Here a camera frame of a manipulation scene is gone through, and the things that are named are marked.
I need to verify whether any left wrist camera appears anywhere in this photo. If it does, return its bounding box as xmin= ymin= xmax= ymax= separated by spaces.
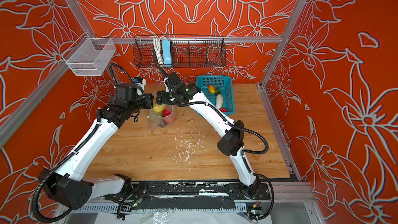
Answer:
xmin=115 ymin=77 xmax=146 ymax=108

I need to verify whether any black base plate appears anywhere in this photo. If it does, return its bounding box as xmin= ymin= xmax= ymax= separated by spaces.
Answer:
xmin=105 ymin=180 xmax=271 ymax=201

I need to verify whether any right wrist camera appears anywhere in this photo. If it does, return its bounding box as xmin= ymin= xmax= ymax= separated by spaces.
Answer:
xmin=163 ymin=72 xmax=186 ymax=93

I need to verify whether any clear zip top bag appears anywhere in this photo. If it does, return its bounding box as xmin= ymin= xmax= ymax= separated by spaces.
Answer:
xmin=147 ymin=103 xmax=176 ymax=130

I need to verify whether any yellow potato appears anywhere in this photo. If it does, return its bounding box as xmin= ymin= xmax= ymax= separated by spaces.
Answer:
xmin=152 ymin=103 xmax=165 ymax=113

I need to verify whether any yellow red peach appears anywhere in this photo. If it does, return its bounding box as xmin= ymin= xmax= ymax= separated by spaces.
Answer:
xmin=208 ymin=85 xmax=216 ymax=94

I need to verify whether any white radish with leaves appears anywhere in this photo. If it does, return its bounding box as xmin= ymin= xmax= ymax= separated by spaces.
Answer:
xmin=215 ymin=88 xmax=223 ymax=110

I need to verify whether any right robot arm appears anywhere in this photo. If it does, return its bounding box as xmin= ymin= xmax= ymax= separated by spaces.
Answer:
xmin=156 ymin=83 xmax=269 ymax=199

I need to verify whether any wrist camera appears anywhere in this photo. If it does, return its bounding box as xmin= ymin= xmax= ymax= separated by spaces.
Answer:
xmin=115 ymin=77 xmax=146 ymax=108
xmin=163 ymin=72 xmax=186 ymax=93

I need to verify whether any clear wire wall basket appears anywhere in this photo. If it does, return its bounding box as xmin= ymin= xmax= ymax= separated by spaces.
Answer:
xmin=63 ymin=38 xmax=116 ymax=76

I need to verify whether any white cable bundle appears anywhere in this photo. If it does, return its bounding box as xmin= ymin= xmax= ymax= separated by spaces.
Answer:
xmin=153 ymin=37 xmax=164 ymax=65

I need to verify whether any black wire wall basket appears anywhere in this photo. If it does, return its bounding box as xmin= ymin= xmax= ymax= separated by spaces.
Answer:
xmin=133 ymin=35 xmax=227 ymax=68

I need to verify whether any turquoise plastic basket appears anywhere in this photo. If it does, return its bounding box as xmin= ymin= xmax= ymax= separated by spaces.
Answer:
xmin=196 ymin=75 xmax=235 ymax=116

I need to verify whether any light blue box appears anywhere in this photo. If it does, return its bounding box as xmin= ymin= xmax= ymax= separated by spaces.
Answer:
xmin=162 ymin=39 xmax=172 ymax=67

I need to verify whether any green cabbage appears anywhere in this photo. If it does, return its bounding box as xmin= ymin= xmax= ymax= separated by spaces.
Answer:
xmin=151 ymin=111 xmax=162 ymax=117

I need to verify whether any dark avocado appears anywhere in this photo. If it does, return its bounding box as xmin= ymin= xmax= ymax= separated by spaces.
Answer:
xmin=159 ymin=121 xmax=167 ymax=128

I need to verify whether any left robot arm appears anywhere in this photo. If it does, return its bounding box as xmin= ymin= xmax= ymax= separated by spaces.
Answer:
xmin=32 ymin=76 xmax=153 ymax=223

